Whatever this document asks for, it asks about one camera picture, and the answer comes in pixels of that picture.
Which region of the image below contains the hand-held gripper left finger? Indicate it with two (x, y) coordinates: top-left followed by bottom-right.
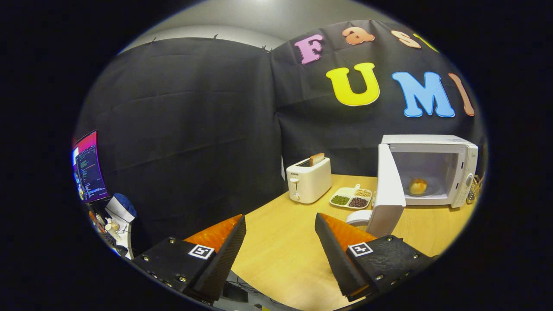
(130, 214), (247, 303)

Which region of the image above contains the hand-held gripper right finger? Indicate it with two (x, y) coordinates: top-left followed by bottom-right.
(315, 212), (437, 302)

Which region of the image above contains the white microwave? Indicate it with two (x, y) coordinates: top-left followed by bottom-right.
(346, 134), (479, 239)

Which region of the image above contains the glass microwave turntable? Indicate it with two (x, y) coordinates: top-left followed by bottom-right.
(404, 184), (445, 198)

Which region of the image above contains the white divided bean dish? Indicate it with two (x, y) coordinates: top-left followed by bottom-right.
(329, 184), (373, 210)

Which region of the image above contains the white toaster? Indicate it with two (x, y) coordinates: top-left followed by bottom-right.
(286, 157), (332, 204)

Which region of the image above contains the white cylinder with blue top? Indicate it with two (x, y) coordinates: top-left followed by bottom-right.
(105, 193), (137, 224)

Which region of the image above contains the computer monitor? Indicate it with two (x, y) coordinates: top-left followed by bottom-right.
(71, 130), (110, 203)

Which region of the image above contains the metal wire utensil holder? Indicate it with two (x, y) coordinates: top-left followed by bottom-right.
(467, 175), (483, 204)

